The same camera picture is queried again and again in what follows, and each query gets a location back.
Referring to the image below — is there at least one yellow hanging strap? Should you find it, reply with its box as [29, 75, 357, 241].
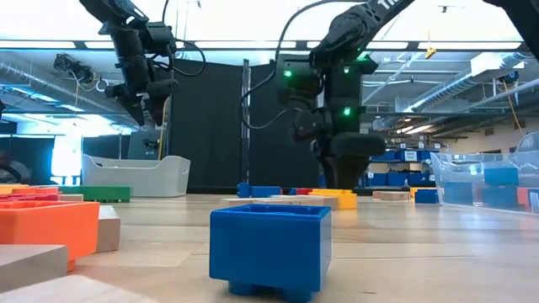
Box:
[157, 96, 170, 161]

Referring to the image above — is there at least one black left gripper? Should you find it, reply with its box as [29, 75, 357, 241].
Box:
[99, 21, 180, 127]

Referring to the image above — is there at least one long green toy brick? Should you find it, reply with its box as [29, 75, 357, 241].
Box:
[58, 185, 133, 204]

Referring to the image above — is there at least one silver ventilation duct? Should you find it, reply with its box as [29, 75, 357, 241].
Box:
[0, 58, 127, 123]

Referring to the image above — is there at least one white plastic bin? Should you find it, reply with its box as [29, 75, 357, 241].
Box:
[81, 153, 191, 198]

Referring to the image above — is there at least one yellow hanging cord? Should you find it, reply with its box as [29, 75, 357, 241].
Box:
[502, 79, 526, 136]

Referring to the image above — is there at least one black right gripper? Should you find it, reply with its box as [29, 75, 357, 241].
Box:
[290, 52, 387, 190]

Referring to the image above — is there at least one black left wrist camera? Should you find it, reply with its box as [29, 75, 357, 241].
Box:
[141, 20, 178, 58]

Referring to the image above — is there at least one shelf with blue bins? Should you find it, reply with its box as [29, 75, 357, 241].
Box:
[370, 141, 441, 189]

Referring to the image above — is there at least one person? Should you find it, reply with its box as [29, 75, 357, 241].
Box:
[0, 151, 33, 185]

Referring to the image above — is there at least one white ventilation duct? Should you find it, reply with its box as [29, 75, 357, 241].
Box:
[391, 52, 527, 121]

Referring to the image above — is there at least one long orange toy brick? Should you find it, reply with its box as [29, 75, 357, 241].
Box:
[11, 186, 60, 195]

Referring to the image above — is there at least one clear plastic bin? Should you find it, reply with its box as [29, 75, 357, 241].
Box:
[429, 130, 539, 216]

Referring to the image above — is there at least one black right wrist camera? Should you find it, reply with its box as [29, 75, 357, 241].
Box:
[275, 54, 323, 106]

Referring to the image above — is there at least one black ceiling-hung device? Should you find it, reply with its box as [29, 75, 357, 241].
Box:
[52, 52, 96, 85]

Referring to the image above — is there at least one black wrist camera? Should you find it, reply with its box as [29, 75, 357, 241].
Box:
[141, 20, 178, 58]
[275, 54, 323, 106]

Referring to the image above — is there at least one amber yellow toy brick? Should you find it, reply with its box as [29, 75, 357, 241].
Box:
[0, 183, 29, 195]

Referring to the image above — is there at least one black folding partition screen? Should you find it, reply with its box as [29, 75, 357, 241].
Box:
[168, 57, 325, 190]

